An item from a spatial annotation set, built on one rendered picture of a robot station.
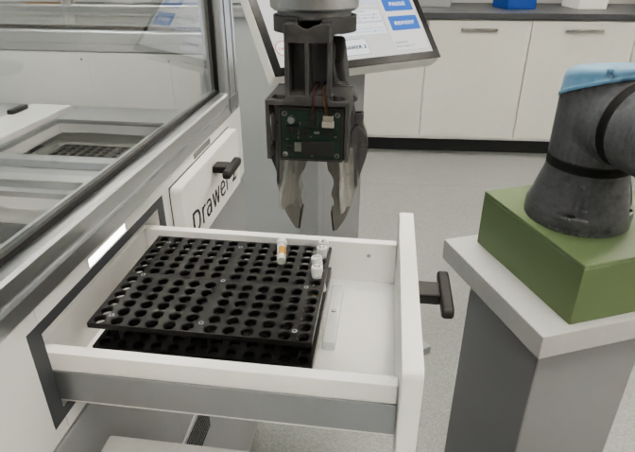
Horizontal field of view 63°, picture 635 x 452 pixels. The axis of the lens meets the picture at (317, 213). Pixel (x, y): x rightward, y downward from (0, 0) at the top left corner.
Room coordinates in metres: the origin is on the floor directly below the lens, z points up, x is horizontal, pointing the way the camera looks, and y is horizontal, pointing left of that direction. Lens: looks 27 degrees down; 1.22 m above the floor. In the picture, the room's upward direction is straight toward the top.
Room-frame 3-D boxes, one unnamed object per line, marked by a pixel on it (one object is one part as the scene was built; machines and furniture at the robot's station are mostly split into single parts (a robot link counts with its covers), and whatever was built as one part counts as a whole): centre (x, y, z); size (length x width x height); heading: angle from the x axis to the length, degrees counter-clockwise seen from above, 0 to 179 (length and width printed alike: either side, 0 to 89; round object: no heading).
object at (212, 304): (0.48, 0.10, 0.87); 0.22 x 0.18 x 0.06; 82
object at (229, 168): (0.80, 0.15, 0.91); 0.07 x 0.04 x 0.01; 172
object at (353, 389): (0.48, 0.11, 0.86); 0.40 x 0.26 x 0.06; 82
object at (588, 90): (0.71, -0.40, 1.03); 0.13 x 0.12 x 0.14; 15
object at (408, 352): (0.45, -0.09, 0.87); 0.29 x 0.02 x 0.11; 172
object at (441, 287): (0.45, -0.12, 0.91); 0.07 x 0.04 x 0.01; 172
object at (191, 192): (0.81, 0.18, 0.87); 0.29 x 0.02 x 0.11; 172
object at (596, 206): (0.72, -0.40, 0.91); 0.15 x 0.15 x 0.10
